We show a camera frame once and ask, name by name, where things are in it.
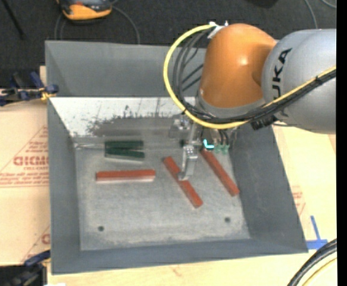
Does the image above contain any grey metal bin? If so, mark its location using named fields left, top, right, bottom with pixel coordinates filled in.
left=44, top=40, right=309, bottom=275

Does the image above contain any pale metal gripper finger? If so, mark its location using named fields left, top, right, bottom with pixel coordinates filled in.
left=187, top=146, right=199, bottom=177
left=177, top=146, right=191, bottom=181

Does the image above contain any red-brown flat block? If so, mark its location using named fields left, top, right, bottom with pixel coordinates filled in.
left=161, top=156, right=204, bottom=209
left=95, top=169, right=157, bottom=185
left=201, top=148, right=240, bottom=197

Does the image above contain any dark green flat block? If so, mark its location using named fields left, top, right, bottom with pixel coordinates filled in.
left=104, top=140, right=145, bottom=150
left=104, top=148, right=146, bottom=163

